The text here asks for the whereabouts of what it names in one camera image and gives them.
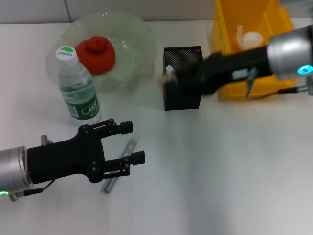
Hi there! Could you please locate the red knitted toy orange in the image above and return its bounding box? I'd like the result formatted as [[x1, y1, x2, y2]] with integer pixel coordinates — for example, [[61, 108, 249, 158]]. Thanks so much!
[[74, 36, 117, 76]]

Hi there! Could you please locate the clear green-label water bottle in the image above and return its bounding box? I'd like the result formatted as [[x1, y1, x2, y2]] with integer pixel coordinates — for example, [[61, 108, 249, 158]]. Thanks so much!
[[55, 45, 102, 125]]

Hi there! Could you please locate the gripper cable with connector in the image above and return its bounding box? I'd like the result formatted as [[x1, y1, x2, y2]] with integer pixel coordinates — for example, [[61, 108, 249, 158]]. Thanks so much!
[[9, 134, 54, 201], [246, 67, 313, 98]]

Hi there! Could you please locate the beige eraser with barcode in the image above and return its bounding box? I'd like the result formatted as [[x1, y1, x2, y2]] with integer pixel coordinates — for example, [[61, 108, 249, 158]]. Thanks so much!
[[157, 74, 172, 92]]

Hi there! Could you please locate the right gripper cable with connector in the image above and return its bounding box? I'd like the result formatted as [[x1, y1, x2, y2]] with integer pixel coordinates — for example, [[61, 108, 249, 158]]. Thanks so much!
[[246, 67, 313, 98]]

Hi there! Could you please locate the white paper ball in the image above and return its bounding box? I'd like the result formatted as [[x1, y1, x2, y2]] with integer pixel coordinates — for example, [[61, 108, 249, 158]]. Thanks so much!
[[235, 24, 265, 49]]

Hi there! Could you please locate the yellow plastic bin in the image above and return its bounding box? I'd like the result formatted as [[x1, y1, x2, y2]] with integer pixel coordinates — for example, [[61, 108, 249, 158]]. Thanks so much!
[[211, 0, 298, 101]]

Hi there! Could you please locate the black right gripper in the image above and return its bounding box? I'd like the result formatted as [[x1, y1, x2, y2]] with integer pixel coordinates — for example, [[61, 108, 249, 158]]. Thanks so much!
[[164, 45, 275, 96]]

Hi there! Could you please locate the grey metallic pen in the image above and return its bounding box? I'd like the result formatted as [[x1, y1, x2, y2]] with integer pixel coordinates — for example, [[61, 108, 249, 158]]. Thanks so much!
[[101, 133, 142, 194]]

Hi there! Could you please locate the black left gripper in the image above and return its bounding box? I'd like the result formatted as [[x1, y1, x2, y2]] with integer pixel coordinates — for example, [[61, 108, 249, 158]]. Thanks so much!
[[26, 118, 146, 184]]

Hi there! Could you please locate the black mesh pen holder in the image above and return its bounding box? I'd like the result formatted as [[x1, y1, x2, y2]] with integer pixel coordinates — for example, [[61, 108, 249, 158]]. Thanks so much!
[[162, 46, 205, 111]]

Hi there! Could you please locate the left gripper cable with connector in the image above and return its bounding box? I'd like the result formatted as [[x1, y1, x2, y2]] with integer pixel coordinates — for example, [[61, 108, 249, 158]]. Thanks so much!
[[9, 134, 54, 201]]

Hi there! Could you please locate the pale green glass fruit plate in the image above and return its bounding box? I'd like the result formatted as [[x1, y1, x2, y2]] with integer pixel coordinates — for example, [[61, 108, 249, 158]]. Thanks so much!
[[46, 11, 158, 93]]

